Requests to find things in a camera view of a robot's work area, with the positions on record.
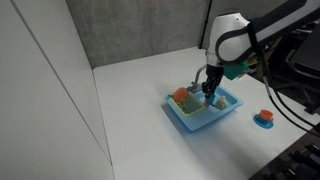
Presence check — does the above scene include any black camera stand equipment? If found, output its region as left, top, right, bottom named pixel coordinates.
left=249, top=122, right=320, bottom=180

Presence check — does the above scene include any orange cup with handle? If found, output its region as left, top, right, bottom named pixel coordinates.
left=258, top=109, right=275, bottom=123

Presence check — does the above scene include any yellow-green drying rack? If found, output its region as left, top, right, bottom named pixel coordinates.
left=172, top=91, right=205, bottom=117

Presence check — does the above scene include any blue toy saucer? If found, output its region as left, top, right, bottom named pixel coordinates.
left=252, top=113, right=275, bottom=130

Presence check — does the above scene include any grey toy faucet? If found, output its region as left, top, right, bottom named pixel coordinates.
left=190, top=63, right=208, bottom=94

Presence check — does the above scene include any orange toy plate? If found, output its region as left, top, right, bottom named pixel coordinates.
left=172, top=87, right=190, bottom=104

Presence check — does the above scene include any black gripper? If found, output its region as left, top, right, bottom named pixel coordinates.
left=201, top=64, right=225, bottom=101

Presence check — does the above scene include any blue toy sink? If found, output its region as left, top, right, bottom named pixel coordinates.
left=165, top=78, right=244, bottom=133

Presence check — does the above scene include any black office chair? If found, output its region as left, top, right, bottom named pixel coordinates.
left=269, top=24, right=320, bottom=116

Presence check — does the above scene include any blue toy cup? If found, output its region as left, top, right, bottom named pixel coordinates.
left=204, top=93, right=217, bottom=108

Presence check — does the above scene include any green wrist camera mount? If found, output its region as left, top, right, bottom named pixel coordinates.
left=222, top=60, right=250, bottom=82

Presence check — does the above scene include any black tripod pole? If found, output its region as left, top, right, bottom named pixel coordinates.
left=198, top=0, right=214, bottom=50

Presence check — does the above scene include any cream toy dish piece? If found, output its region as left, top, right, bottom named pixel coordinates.
left=214, top=95, right=229, bottom=111

